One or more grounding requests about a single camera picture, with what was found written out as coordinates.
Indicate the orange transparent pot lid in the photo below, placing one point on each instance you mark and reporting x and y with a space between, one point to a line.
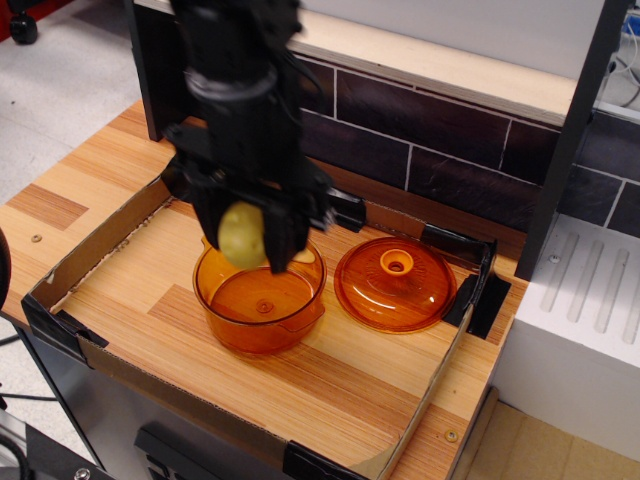
395 285

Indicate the orange transparent plastic pot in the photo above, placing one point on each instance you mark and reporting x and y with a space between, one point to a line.
255 311

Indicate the dark tiled backsplash shelf unit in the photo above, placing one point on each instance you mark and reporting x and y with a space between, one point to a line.
477 146

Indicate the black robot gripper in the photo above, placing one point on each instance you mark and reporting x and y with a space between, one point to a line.
249 149

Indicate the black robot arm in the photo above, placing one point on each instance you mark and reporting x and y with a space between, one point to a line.
239 41

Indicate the white toy sink drainboard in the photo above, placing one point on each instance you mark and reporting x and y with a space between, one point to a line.
571 358

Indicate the black caster wheel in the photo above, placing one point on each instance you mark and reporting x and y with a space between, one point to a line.
22 26

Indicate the yellow toy potato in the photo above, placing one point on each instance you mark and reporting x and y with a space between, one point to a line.
241 236

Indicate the cardboard fence with black tape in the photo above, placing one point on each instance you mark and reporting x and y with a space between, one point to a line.
103 258

